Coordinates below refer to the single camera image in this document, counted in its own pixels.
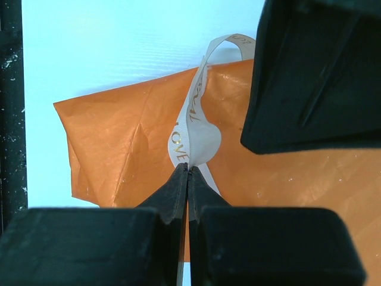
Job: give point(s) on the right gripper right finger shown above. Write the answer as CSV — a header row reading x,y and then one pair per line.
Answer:
x,y
266,245

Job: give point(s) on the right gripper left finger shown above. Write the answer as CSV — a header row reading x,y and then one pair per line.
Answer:
x,y
144,245

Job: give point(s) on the cream ribbon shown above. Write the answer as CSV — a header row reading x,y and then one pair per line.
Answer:
x,y
195,141

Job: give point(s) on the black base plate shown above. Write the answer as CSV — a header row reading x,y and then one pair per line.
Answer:
x,y
13,134

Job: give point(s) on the orange wrapping paper sheet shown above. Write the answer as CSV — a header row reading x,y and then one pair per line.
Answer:
x,y
117,146

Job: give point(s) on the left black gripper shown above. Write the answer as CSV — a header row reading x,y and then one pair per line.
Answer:
x,y
316,77

